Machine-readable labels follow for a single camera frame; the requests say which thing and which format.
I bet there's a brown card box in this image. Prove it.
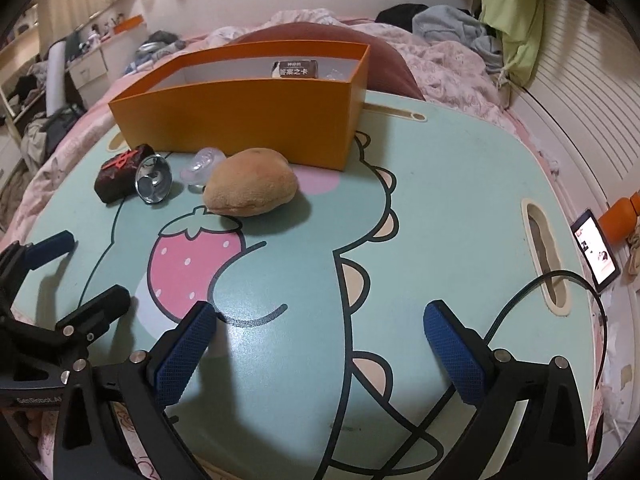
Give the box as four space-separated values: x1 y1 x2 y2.
271 59 321 80

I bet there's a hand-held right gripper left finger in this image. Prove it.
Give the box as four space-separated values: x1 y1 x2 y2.
52 301 217 480

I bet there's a clear plastic cup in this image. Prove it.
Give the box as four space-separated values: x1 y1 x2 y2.
179 147 227 193

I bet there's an orange cardboard box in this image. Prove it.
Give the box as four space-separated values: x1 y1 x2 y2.
109 42 372 172

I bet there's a black cable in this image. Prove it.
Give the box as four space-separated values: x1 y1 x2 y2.
480 270 610 361

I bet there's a white cylinder roll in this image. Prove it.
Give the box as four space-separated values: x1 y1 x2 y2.
46 42 68 111

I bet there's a dark red pillow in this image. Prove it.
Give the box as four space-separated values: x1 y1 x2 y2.
232 22 426 101

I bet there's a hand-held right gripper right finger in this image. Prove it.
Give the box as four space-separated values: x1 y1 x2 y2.
423 300 588 480

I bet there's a black bag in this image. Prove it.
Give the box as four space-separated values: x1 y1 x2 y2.
20 105 86 161

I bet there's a red black mahjong tile block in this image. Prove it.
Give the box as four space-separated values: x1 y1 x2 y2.
95 144 157 205

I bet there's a grey blue clothes heap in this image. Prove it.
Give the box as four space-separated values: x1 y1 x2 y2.
127 30 183 73

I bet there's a grey clothes pile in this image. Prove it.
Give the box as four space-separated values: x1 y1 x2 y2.
412 5 503 73

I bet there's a green cartoon lap table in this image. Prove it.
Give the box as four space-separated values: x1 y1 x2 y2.
25 87 608 471

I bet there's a beige cloth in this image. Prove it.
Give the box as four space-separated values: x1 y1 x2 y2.
627 220 640 276

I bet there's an orange shelf box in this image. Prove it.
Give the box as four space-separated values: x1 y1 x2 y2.
112 16 146 36

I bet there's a tan plush bread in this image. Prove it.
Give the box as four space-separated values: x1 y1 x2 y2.
202 147 301 217

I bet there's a smartphone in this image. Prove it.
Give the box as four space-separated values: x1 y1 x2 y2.
571 207 622 291

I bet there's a light green garment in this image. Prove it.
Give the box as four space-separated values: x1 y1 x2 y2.
477 0 546 88

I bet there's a black garment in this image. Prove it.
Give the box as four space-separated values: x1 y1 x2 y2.
375 4 431 26

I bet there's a white nightstand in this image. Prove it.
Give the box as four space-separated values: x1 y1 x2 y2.
67 47 108 88

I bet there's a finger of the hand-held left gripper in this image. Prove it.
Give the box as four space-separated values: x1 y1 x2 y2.
0 230 76 286
56 285 132 346

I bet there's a pink floral quilt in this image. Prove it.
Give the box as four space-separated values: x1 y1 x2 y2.
210 7 531 126

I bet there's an orange bottle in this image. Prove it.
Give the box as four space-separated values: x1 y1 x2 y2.
600 195 640 233

